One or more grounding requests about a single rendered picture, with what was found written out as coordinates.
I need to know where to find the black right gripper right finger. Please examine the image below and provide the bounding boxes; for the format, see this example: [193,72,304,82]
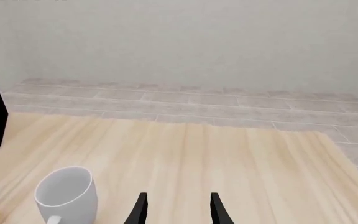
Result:
[210,192,235,224]

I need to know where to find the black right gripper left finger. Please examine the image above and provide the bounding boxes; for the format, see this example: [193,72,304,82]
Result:
[124,192,149,224]

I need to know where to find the white mug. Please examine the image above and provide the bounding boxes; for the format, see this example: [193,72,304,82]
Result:
[34,166,98,224]

